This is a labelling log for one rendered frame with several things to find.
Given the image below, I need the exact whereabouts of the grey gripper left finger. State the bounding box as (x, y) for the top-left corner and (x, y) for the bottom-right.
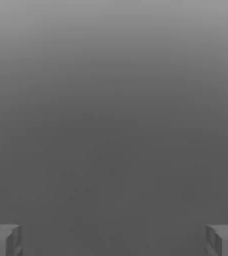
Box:
(0, 224), (24, 256)

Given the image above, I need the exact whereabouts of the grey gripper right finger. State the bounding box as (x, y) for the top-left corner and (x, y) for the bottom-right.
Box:
(205, 224), (228, 256)

